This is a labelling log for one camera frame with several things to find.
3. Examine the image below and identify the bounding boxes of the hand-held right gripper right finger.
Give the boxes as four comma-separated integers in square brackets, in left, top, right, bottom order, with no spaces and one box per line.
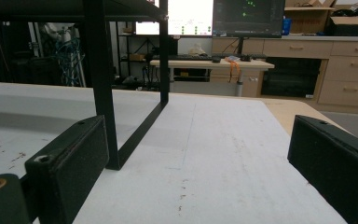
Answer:
[287,114,358,224]

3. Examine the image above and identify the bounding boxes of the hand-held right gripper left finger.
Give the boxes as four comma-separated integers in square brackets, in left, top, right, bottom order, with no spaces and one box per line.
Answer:
[24,115,110,224]

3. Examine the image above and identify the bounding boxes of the black metal shelf rack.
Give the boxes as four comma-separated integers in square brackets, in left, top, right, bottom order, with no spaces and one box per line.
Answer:
[0,0,171,171]

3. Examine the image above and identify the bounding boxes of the wooden drawer cabinet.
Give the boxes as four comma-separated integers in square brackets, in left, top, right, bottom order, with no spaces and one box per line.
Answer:
[212,35,358,108]

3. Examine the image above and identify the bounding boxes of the white table mat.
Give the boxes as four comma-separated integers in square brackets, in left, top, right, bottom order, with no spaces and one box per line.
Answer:
[0,81,349,224]

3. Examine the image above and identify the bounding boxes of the open cardboard box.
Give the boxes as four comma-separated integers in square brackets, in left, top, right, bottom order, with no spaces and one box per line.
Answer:
[325,15,358,37]
[283,0,337,35]

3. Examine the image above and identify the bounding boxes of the blue container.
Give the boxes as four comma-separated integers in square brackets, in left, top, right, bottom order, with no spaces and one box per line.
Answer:
[282,17,293,36]

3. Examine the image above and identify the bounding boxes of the black keyboard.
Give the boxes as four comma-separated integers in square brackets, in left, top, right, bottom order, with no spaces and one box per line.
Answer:
[167,54,214,62]

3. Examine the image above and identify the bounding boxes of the light wooden desk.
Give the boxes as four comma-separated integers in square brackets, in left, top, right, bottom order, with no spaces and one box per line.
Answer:
[149,58,275,98]

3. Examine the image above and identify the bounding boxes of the dark screen monitor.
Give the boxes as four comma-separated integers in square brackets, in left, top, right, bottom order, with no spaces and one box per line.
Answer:
[212,0,286,39]

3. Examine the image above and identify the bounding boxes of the bright white monitor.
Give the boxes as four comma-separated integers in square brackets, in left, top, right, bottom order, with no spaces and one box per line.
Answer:
[135,0,214,37]

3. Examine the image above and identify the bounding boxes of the blue cable bundle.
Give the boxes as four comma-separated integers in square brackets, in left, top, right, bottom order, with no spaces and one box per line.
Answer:
[55,36,86,87]

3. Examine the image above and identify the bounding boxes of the orange strap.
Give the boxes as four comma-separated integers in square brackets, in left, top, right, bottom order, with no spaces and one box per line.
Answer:
[225,56,241,84]

